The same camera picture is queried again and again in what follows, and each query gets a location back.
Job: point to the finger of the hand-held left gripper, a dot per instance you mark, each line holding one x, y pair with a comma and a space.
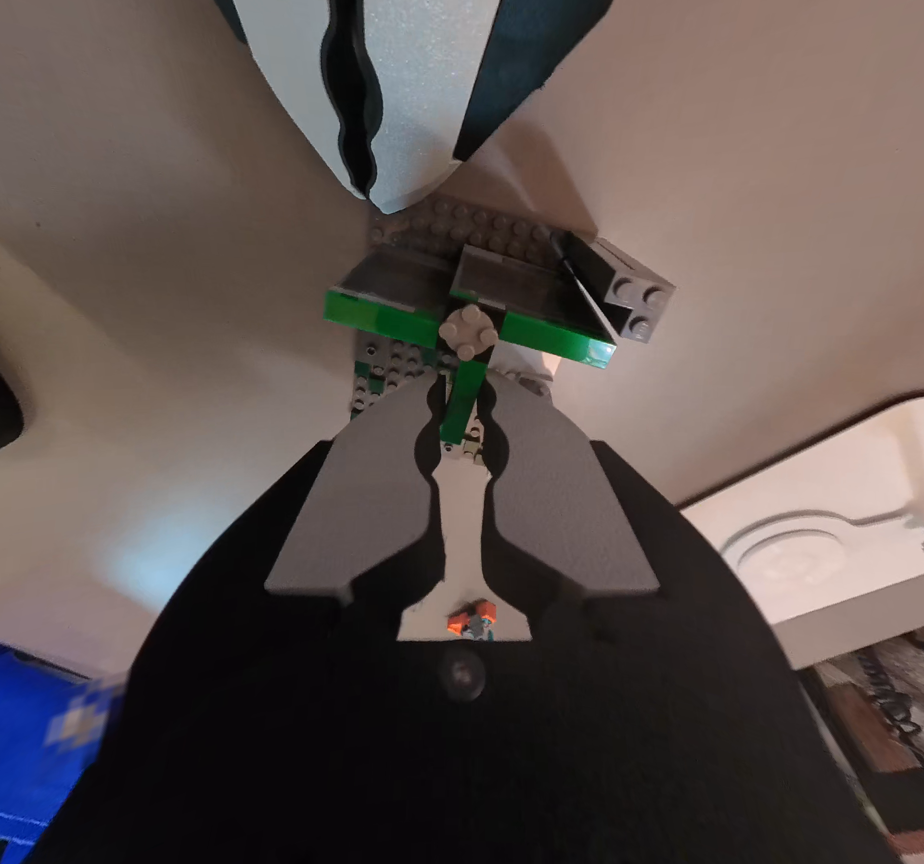
426, 85
289, 48

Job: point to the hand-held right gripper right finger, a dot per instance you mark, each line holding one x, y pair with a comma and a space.
563, 496

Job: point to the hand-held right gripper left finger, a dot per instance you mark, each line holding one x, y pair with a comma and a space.
361, 496

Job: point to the grey green toy brick model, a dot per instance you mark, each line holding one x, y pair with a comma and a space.
375, 312

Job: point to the small orange brick figure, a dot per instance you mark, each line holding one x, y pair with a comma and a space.
470, 622

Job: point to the white plastic tray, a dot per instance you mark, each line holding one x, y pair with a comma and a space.
830, 590

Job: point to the black rounded object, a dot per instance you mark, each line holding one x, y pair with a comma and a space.
8, 409

